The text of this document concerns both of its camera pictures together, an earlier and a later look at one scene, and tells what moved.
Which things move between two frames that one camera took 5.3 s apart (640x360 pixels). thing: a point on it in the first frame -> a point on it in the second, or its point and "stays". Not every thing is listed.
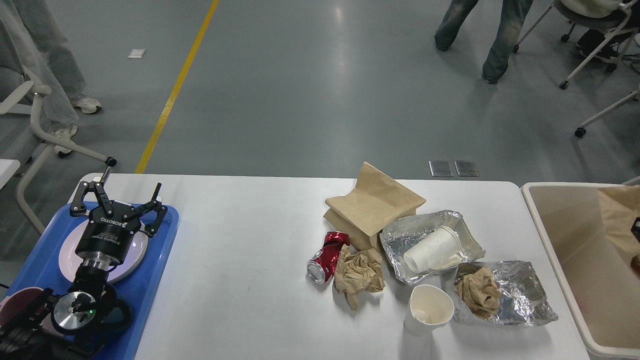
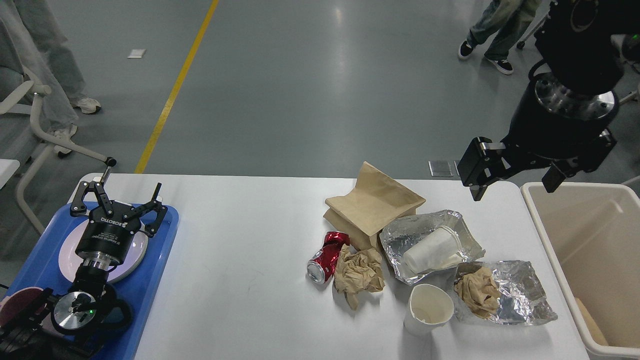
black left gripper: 112,235 stays
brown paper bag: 620,207 -> 599,305
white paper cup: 429,307 stays
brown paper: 475,284 stays
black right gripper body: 635,228 -> 549,124
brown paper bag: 362,213 stays
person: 514,12 -> 510,19
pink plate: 134,256 stays
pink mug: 17,303 stays
